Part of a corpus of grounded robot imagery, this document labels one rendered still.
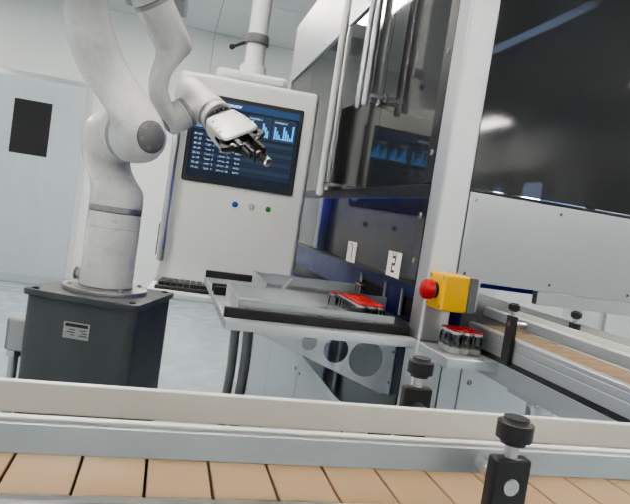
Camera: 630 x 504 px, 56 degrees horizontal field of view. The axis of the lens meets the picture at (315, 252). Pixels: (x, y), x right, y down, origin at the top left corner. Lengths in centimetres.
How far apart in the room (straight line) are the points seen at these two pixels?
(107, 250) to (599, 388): 102
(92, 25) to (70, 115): 543
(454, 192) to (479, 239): 11
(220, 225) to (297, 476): 179
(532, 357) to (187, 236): 138
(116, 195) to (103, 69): 27
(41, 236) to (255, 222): 483
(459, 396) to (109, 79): 101
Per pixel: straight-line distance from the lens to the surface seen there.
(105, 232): 141
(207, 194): 215
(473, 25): 132
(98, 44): 140
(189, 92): 158
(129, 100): 139
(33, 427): 36
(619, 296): 151
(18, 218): 685
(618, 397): 96
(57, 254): 680
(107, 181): 143
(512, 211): 133
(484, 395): 137
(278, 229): 216
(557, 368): 106
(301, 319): 122
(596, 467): 46
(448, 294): 117
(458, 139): 127
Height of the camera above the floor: 110
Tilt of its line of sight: 3 degrees down
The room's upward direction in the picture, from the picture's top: 8 degrees clockwise
